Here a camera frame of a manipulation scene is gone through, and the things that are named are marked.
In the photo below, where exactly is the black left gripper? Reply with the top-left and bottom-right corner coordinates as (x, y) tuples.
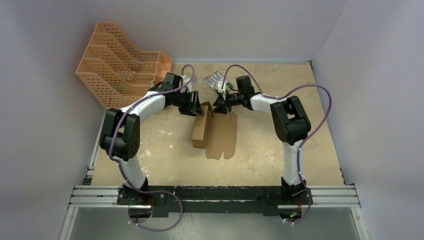
(172, 90), (204, 117)

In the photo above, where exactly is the brown cardboard box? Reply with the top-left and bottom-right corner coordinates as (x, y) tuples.
(191, 101), (238, 160)

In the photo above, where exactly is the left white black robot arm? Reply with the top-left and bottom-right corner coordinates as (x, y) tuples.
(99, 72), (204, 205)

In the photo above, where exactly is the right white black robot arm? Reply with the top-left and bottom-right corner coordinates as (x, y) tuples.
(213, 75), (311, 204)

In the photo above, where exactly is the pack of coloured markers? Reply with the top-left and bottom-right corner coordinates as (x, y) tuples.
(203, 71), (235, 90)

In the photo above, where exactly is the orange plastic file rack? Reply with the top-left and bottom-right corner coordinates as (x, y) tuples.
(75, 21), (172, 110)

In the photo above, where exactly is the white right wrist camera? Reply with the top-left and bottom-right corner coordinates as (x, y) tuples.
(214, 80), (227, 100)

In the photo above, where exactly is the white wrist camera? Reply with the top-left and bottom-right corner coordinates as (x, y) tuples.
(214, 80), (227, 100)
(181, 74), (197, 89)

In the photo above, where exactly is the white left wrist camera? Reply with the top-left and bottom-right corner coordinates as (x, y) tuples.
(181, 74), (197, 89)

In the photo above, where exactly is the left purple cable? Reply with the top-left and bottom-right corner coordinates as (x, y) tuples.
(107, 64), (196, 233)

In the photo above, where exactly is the purple cable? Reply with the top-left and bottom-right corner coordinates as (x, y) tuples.
(220, 64), (333, 226)
(107, 64), (196, 233)

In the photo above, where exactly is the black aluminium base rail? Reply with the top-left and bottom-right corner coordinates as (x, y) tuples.
(69, 185), (360, 219)

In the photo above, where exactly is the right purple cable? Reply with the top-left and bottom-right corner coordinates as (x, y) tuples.
(220, 64), (333, 226)

